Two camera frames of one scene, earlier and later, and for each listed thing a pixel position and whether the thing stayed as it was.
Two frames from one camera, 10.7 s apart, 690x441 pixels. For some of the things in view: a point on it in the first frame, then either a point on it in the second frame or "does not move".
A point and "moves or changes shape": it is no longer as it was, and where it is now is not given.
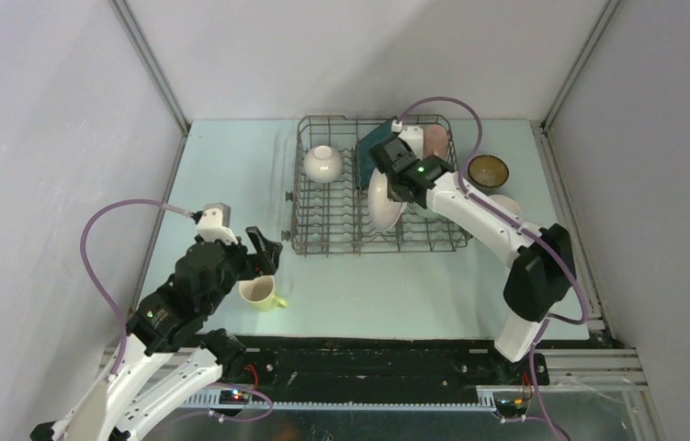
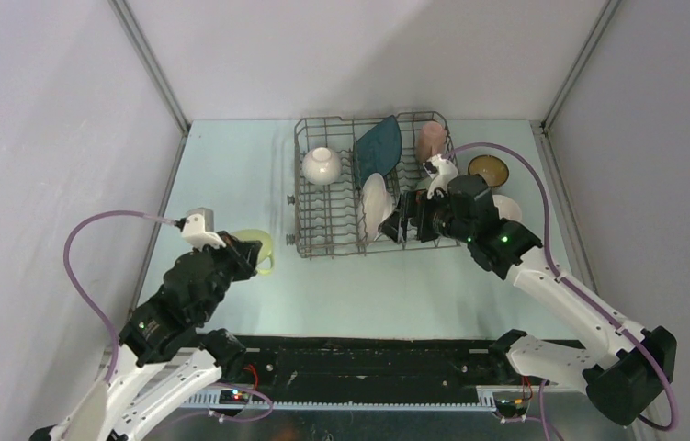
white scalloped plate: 385,213 moves or changes shape
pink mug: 435,141 does not move
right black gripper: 418,159 → 415,205
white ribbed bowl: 322,163 does not move
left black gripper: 266,259 does not move
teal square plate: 366,165 does not move
